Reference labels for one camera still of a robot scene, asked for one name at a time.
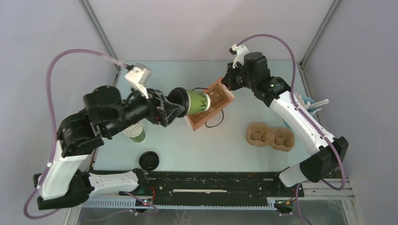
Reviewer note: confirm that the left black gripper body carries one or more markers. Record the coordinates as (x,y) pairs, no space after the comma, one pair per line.
(140,108)

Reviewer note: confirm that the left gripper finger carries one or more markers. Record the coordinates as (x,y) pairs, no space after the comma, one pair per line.
(158,99)
(169,113)

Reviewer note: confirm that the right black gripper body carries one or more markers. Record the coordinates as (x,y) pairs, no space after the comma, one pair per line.
(238,78)

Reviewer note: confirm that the orange paper bag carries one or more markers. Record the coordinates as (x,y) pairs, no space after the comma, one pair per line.
(230,96)

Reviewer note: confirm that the single brown pulp carrier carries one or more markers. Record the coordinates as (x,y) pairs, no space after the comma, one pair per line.
(218,98)

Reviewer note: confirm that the brown pulp cup carrier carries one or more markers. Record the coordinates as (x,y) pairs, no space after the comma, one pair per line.
(261,135)

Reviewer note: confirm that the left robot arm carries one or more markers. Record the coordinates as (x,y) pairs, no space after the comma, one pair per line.
(63,184)

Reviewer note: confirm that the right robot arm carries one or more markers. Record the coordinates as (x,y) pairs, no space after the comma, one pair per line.
(326,151)

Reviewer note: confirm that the stack of paper cups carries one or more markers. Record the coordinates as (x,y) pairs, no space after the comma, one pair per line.
(135,132)

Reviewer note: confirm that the stack of black lids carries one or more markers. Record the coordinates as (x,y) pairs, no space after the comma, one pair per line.
(149,161)

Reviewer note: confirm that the blue cup of stirrers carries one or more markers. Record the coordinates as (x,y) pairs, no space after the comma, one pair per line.
(309,104)

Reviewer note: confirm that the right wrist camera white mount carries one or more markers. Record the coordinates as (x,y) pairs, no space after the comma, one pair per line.
(240,51)

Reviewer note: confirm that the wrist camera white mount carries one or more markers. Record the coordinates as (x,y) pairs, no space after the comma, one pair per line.
(240,51)
(137,76)

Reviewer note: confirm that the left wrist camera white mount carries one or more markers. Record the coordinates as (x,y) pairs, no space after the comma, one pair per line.
(137,76)

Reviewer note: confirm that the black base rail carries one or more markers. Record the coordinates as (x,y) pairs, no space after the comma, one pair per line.
(215,189)

